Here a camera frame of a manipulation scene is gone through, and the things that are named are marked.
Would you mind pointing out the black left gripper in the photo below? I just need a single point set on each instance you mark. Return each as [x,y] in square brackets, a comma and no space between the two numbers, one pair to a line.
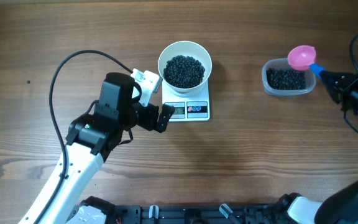
[150,117]

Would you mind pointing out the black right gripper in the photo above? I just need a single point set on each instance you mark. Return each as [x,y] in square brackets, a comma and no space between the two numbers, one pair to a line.
[344,90]

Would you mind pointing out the pink scoop with blue handle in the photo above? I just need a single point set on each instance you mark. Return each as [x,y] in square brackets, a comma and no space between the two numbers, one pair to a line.
[303,57]

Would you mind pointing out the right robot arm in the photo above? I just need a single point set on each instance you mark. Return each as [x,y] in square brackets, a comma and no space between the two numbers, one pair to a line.
[341,207]

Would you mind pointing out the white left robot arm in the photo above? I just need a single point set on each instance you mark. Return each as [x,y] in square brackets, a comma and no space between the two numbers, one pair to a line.
[123,104]

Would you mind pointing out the white digital kitchen scale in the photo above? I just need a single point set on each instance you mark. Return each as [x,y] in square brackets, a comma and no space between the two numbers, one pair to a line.
[189,107]

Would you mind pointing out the black beans in bowl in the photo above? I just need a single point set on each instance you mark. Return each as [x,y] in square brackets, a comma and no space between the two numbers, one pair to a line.
[183,72]

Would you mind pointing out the white bowl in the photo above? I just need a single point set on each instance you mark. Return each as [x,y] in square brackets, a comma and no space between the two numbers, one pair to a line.
[191,49]

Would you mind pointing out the clear plastic bean container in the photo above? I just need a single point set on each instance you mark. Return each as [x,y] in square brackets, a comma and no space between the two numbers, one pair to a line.
[282,63]

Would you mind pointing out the black beans in container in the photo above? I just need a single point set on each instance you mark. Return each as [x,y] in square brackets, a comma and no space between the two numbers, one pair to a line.
[286,79]

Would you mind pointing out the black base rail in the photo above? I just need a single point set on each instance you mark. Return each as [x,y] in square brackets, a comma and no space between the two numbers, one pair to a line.
[97,210]

